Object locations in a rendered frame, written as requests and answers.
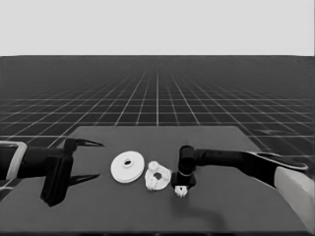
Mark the medium white gear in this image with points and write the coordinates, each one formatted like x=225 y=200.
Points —
x=178 y=192

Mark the large thick white disc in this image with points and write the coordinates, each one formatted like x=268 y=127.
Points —
x=123 y=173

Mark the white round carrier with pins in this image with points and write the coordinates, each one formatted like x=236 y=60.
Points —
x=161 y=185

